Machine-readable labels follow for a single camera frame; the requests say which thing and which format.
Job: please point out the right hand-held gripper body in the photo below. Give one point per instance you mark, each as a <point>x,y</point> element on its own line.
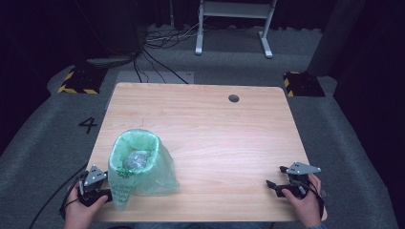
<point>301,178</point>

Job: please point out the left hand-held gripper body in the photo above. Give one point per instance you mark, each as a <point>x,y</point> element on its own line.
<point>94,176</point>

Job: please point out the green plastic trash bag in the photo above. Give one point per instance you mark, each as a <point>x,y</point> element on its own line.
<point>149,178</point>

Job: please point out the person's right hand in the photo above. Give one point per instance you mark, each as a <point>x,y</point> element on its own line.
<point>305,208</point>

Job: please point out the person's left hand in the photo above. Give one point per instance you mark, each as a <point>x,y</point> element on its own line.
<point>79,213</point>

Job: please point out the crumpled grey wrapper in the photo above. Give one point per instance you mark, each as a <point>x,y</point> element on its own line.
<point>137,159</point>

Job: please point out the black yellow striped base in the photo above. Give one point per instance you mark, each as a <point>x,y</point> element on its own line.
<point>81,81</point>
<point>302,84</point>

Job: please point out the dark grey pillar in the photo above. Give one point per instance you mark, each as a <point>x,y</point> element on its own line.
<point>337,38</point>

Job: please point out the white metal desk frame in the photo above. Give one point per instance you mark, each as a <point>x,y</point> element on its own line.
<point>234,9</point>

